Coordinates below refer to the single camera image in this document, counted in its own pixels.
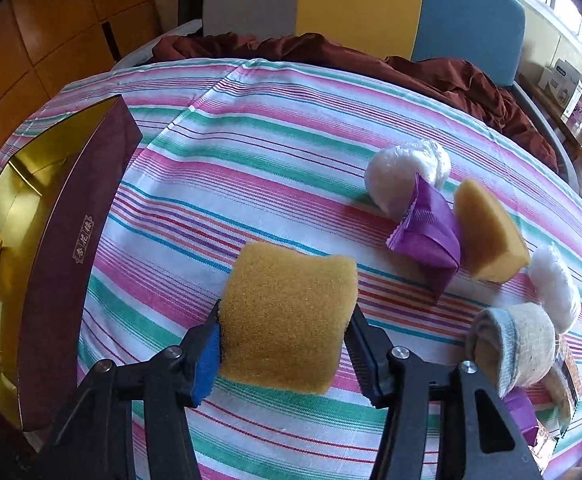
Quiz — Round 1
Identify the grey yellow blue headboard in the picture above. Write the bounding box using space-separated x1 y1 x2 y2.
202 0 526 86

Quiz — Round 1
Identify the wedge yellow sponge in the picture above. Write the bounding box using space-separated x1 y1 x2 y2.
453 178 532 283

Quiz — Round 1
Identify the grey beige sock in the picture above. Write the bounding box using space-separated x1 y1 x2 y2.
466 302 558 398

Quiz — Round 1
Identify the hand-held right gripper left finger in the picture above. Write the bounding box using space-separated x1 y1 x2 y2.
46 300 224 480

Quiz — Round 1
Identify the white sock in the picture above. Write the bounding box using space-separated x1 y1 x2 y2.
364 139 452 221

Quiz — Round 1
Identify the white cardboard carton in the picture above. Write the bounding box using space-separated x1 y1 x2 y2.
538 57 582 116

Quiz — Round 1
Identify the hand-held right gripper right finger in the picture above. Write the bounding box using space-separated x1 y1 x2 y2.
343 305 544 480

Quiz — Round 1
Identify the maroon blanket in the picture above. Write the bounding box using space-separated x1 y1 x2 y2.
152 32 559 173

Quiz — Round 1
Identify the white plastic ball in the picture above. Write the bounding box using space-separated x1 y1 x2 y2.
527 244 582 336

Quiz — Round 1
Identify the purple snack packet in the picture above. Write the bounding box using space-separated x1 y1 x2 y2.
503 387 542 446
386 172 462 303

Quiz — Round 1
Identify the grey bed rail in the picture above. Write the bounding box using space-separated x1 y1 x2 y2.
513 82 579 191

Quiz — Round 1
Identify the maroon gift box gold inside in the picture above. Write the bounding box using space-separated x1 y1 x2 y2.
0 94 144 433

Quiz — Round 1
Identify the square yellow sponge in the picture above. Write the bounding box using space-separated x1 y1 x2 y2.
218 241 359 396

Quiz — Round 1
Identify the striped bed sheet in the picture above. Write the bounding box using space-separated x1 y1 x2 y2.
0 57 582 480

